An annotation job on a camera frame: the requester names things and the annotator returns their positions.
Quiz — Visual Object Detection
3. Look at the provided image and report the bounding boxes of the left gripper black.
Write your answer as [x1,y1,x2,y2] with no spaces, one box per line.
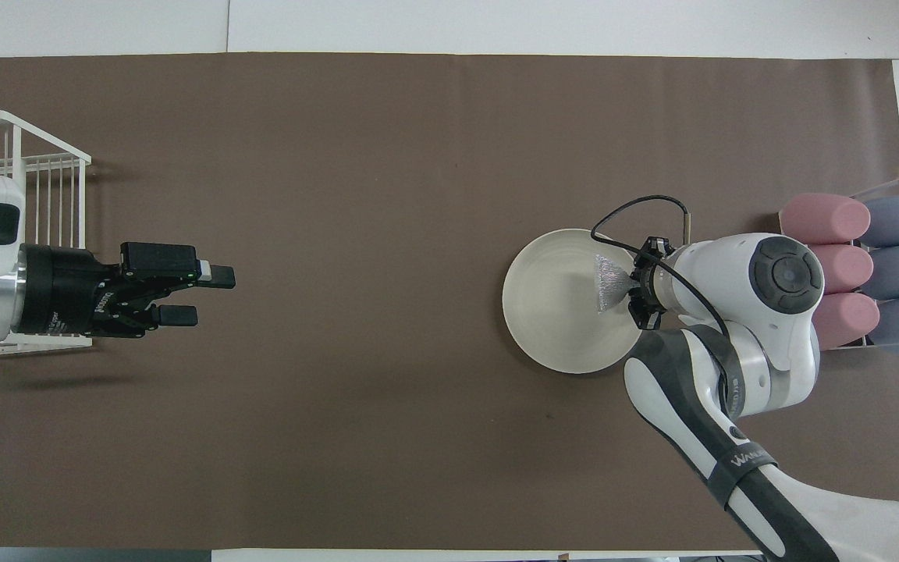
[11,242,236,340]

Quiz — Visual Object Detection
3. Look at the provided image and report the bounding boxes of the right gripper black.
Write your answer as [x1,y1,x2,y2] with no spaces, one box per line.
[626,237,673,333]

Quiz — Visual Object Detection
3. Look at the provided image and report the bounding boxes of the silver mesh sponge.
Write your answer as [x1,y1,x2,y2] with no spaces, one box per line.
[593,254,638,315]

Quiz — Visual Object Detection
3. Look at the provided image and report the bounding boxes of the white round plate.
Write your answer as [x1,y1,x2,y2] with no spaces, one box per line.
[502,228,648,375]

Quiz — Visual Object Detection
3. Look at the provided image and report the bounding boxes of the pink plastic cup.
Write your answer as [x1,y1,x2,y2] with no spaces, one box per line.
[808,244,874,298]
[779,193,872,245]
[815,293,881,352]

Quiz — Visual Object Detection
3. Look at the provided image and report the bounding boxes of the brown paper table mat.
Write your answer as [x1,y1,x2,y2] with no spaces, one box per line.
[0,52,899,551]

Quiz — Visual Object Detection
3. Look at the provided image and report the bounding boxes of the white wire dish rack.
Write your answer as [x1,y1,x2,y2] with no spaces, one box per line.
[0,109,93,357]

